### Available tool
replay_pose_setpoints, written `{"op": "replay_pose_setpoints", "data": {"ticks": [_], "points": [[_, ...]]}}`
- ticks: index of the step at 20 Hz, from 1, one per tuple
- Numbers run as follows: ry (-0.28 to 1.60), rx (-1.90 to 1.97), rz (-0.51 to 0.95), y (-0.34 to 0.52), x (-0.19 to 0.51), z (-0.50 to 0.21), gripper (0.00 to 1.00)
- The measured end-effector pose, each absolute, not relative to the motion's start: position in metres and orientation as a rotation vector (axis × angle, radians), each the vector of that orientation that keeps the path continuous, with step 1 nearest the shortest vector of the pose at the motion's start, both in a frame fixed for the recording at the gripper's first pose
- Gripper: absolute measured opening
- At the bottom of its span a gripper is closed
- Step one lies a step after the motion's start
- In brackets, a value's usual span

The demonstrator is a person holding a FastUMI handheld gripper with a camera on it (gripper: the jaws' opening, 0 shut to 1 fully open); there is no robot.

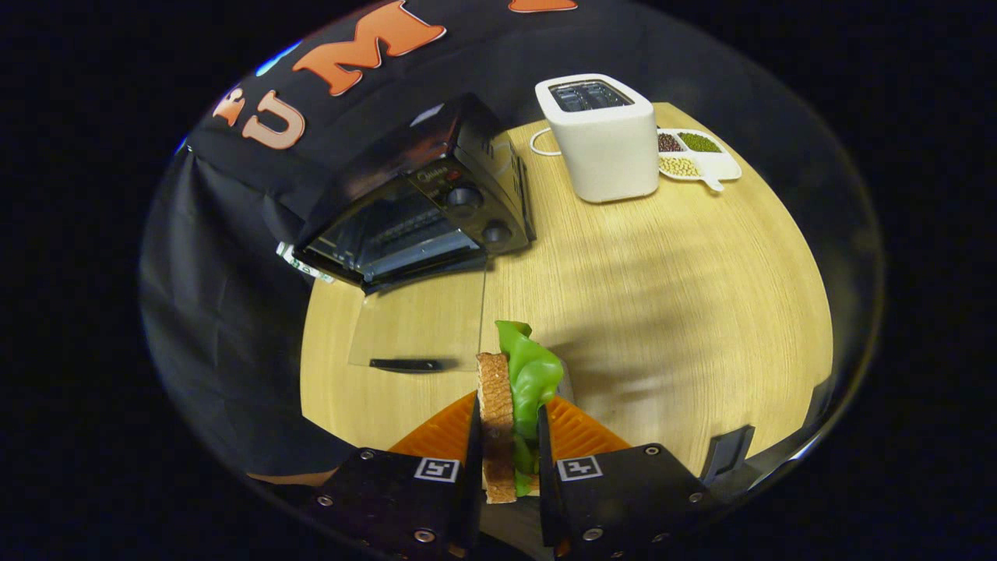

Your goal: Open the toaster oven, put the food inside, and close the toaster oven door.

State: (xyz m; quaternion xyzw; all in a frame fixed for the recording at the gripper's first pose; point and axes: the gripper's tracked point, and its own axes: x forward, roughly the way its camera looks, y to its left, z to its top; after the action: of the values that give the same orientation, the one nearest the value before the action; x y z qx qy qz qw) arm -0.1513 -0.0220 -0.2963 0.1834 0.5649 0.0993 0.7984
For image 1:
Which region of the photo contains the white pop-up toaster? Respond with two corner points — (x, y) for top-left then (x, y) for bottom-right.
(534, 74), (661, 205)

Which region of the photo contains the small white green-label bottle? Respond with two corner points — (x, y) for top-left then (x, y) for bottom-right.
(277, 242), (336, 285)

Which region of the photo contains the white divided dish of beans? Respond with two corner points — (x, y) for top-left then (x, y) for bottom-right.
(657, 128), (743, 193)

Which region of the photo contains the toast sandwich with green lettuce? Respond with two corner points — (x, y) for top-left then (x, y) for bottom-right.
(475, 319), (565, 505)

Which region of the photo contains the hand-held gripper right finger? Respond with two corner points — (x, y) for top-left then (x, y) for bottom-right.
(536, 394), (715, 561)

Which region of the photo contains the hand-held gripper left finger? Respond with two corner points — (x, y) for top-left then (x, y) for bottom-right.
(304, 392), (485, 561)

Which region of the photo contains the black toaster oven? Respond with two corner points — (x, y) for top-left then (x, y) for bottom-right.
(292, 92), (538, 375)

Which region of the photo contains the ceiling light strip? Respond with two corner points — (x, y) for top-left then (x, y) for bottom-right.
(255, 41), (302, 77)

